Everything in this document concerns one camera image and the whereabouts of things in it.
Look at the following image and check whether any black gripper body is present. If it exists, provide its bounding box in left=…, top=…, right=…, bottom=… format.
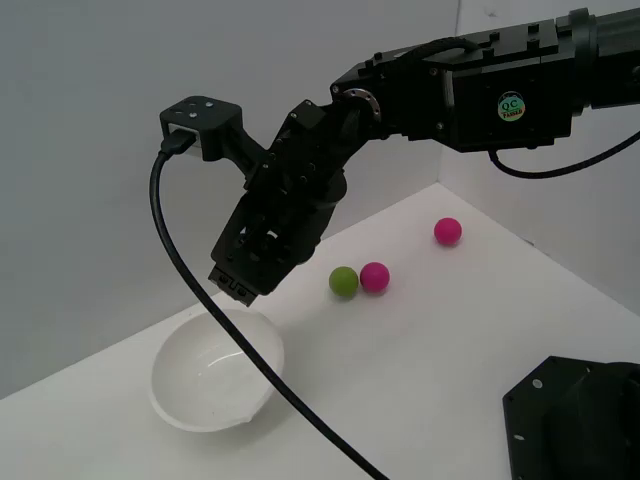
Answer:
left=208, top=98, right=369, bottom=307

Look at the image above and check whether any green golf ball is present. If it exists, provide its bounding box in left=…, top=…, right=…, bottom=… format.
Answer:
left=328, top=266, right=360, bottom=298

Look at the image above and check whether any thick black USB cable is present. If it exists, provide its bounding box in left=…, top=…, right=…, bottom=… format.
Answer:
left=148, top=130, right=392, bottom=480

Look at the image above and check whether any pink golf ball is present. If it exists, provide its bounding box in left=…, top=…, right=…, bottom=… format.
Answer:
left=433, top=217, right=463, bottom=248
left=358, top=261, right=391, bottom=294

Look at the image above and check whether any round QC sticker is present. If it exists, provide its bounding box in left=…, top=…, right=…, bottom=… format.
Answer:
left=497, top=91, right=527, bottom=123

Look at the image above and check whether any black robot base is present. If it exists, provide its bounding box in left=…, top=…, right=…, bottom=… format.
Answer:
left=501, top=355, right=640, bottom=480

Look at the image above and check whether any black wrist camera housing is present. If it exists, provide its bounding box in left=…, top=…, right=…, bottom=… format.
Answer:
left=158, top=94, right=269, bottom=184

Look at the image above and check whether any black braided cable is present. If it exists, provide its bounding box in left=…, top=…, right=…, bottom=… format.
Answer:
left=399, top=36, right=484, bottom=65

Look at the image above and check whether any white bowl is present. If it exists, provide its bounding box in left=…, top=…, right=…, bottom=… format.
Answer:
left=149, top=307, right=286, bottom=434

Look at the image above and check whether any thin black cable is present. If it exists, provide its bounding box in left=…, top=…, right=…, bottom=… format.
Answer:
left=487, top=130, right=640, bottom=181

